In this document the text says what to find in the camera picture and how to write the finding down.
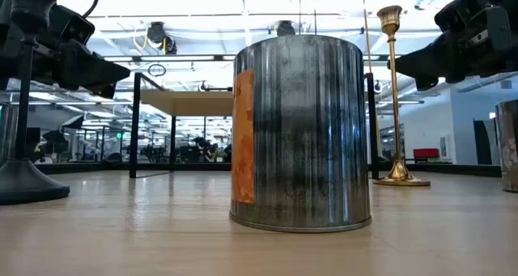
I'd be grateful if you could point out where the silver metal tin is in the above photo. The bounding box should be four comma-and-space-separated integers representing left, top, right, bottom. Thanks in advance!
495, 100, 518, 194

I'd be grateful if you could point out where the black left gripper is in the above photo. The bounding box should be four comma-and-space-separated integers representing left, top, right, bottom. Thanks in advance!
0, 0, 132, 100

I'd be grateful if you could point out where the black metal table frame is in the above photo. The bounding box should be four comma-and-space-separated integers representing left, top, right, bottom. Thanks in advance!
34, 161, 503, 179

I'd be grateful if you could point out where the red sofa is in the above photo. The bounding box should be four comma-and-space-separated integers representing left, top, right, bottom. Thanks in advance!
412, 147, 441, 161

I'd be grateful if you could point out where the wooden shelf with black legs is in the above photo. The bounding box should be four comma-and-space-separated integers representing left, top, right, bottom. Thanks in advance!
129, 71, 382, 180

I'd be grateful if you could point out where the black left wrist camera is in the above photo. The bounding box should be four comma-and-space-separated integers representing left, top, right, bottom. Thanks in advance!
47, 3, 96, 47

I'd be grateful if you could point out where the black ceiling fixture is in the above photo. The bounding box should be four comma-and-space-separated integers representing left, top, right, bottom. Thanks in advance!
275, 19, 297, 37
146, 21, 178, 56

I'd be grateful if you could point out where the black candlestick holder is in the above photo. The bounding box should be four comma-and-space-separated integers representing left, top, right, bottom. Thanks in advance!
0, 0, 71, 206

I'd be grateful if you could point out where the gold candlestick holder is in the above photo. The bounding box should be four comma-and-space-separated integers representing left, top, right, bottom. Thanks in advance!
372, 4, 431, 188

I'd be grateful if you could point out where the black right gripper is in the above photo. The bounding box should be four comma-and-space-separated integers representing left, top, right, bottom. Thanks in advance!
387, 0, 518, 92

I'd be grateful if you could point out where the metal tin candle orange label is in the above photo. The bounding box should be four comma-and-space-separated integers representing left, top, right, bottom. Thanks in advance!
228, 33, 373, 234

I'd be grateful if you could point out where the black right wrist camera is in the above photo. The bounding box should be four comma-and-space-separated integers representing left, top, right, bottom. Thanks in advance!
484, 6, 513, 53

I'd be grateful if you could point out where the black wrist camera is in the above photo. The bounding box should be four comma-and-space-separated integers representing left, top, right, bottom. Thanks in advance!
484, 6, 513, 53
47, 3, 96, 47

